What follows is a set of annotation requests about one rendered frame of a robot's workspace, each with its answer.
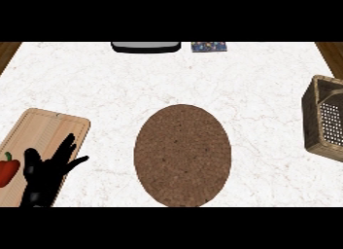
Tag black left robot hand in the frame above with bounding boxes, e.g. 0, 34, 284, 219
19, 132, 90, 208

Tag brown oval placemat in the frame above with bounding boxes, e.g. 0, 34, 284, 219
132, 103, 232, 208

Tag brown wicker basket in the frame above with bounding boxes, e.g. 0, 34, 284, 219
300, 74, 343, 164

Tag red bell pepper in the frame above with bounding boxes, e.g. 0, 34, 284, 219
0, 151, 22, 190

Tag pale wooden cutting board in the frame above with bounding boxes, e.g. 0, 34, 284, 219
0, 107, 92, 208

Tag black and grey appliance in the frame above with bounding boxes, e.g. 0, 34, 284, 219
110, 41, 182, 54

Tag dark blue patterned box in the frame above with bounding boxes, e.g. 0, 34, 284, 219
189, 41, 228, 53

